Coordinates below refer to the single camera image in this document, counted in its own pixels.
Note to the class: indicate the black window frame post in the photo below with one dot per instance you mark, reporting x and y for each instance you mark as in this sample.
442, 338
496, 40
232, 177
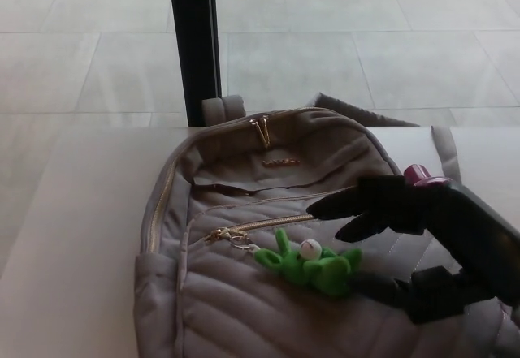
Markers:
193, 49

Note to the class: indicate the pink translucent bottle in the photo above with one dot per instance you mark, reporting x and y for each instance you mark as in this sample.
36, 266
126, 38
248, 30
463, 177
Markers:
418, 173

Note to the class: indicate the grey quilted backpack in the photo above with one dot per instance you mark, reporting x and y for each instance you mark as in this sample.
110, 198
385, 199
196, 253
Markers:
252, 313

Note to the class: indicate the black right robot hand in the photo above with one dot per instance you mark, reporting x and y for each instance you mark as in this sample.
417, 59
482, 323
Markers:
483, 244

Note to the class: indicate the dark grey textured mat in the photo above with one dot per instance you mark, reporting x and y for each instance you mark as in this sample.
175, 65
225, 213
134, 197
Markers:
357, 110

